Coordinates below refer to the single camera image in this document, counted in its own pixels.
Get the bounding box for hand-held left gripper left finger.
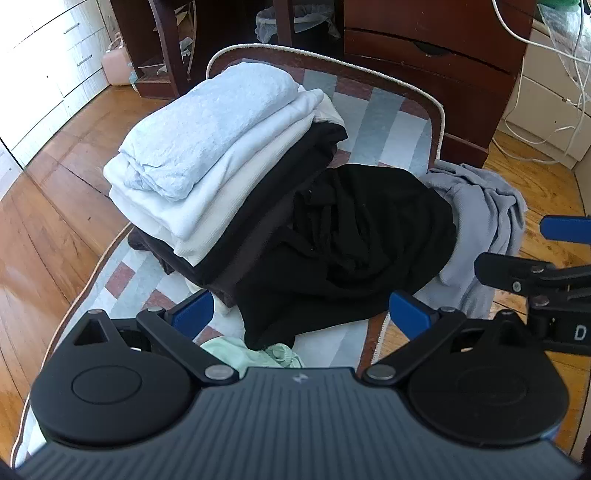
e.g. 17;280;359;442
58;290;241;386

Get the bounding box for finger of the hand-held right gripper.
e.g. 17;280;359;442
475;251;591;298
540;215;591;243

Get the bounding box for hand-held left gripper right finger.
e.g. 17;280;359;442
361;290;539;386

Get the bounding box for light grey t-shirt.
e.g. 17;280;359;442
119;63;301;201

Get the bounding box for dark brown folded garment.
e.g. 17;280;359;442
127;198;296;315

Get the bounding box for grey waffle garment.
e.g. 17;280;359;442
422;159;527;319

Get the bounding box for person's light green clothing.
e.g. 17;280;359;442
201;337;303;370

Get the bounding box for black crumpled garment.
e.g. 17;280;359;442
240;164;458;352

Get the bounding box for cream ribbed folded garment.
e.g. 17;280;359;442
111;104;347;267

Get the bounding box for white folded garment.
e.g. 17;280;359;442
102;90;326;250

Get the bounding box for black folded garment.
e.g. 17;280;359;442
194;122;349;287

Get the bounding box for dark wooden desk drawer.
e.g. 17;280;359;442
344;28;522;77
344;55;511;151

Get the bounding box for clear plastic sheet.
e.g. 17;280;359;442
536;0;591;65

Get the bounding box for white plastic wrap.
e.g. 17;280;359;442
178;34;195;79

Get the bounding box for dark wooden desk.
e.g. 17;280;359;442
111;0;539;169

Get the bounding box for white wardrobe with drawers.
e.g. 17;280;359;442
0;0;116;158

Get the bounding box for trash bin with plastic liner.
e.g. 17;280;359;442
255;4;345;44

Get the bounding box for thin white cable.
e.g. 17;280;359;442
492;46;591;162

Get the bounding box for white cables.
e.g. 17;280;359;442
503;18;591;169

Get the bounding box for thick white cable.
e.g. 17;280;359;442
492;0;591;61

